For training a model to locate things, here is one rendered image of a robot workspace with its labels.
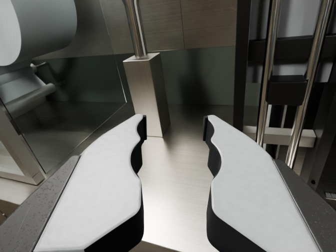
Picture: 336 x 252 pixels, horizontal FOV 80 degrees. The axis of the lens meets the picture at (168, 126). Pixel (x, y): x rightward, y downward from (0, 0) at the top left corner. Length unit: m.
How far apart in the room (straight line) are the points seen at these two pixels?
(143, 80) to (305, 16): 0.43
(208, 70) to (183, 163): 0.41
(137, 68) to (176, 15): 0.29
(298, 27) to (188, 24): 0.51
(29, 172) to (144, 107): 0.38
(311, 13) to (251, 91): 0.52
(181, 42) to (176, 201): 0.59
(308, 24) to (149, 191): 0.46
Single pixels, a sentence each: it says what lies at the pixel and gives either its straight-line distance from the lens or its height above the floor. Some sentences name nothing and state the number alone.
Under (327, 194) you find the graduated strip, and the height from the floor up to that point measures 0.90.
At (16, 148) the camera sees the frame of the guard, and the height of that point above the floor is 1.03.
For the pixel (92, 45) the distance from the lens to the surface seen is 0.88.
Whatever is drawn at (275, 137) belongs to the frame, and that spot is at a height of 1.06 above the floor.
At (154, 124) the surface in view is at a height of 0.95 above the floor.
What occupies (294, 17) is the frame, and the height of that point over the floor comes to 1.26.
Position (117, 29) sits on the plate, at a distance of 0.95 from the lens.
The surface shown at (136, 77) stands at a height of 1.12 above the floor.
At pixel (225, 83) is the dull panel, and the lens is 0.86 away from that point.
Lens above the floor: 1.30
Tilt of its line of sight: 31 degrees down
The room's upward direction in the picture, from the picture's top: 9 degrees counter-clockwise
